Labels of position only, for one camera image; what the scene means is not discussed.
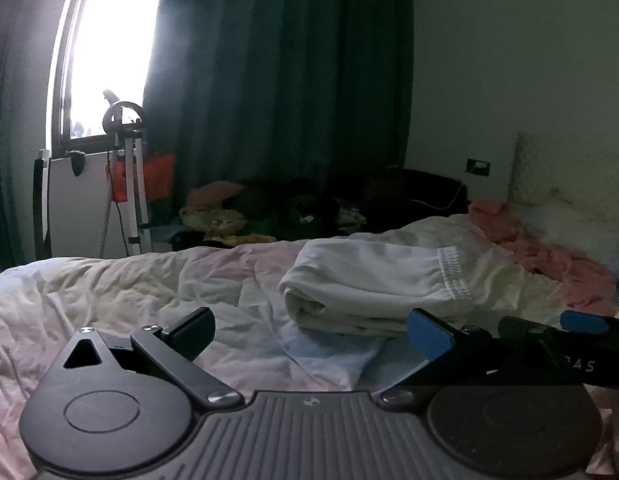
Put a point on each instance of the garment steamer stand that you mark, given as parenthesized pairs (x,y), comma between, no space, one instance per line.
(132,170)

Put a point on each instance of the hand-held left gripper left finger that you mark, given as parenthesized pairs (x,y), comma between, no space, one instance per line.
(193,332)

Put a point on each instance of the pile of dark clothes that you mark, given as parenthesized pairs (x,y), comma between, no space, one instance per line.
(349,205)

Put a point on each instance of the white pillow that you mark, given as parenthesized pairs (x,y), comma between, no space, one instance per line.
(554,170)

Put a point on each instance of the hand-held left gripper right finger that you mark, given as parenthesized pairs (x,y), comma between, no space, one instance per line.
(432,337)

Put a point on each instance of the white crumpled bed sheet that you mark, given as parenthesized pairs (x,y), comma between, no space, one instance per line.
(114,290)

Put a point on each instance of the pink pillow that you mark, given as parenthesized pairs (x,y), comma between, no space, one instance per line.
(214,192)

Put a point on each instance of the orange bag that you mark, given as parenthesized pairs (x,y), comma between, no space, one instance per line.
(157,175)

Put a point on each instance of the black wall socket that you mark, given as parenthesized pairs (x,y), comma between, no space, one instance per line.
(479,167)

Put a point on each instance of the white pants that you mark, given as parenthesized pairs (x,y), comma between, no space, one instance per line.
(369,285)

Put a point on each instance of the yellow patterned cloth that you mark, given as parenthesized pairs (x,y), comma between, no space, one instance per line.
(222,225)

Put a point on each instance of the window with dark frame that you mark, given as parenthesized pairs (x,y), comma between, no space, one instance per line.
(109,45)

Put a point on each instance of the white board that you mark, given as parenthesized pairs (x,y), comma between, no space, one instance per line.
(74,210)

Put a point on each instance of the light blue cloth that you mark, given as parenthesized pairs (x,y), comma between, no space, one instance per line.
(334,357)

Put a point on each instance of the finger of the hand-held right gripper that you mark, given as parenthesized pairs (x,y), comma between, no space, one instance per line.
(527,324)
(584,321)

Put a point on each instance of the dark green curtain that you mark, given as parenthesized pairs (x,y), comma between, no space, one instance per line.
(284,85)

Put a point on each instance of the pink garment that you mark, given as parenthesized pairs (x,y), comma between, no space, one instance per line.
(544,255)

